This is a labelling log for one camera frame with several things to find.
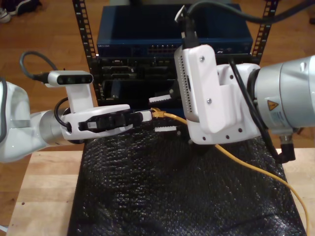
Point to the black chassis with red light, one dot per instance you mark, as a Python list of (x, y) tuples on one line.
[(133, 92)]

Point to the black rack server unit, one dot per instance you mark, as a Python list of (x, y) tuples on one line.
[(118, 68)]

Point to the black textured mat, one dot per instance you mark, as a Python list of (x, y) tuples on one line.
[(160, 196)]

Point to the dark sneaker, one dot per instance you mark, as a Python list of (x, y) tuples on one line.
[(24, 6)]

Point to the white sneaker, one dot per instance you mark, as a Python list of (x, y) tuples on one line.
[(5, 16)]

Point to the blue network switch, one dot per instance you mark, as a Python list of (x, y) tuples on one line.
[(135, 24)]

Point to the black perforated rack post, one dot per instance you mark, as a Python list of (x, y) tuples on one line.
[(85, 32), (264, 32)]

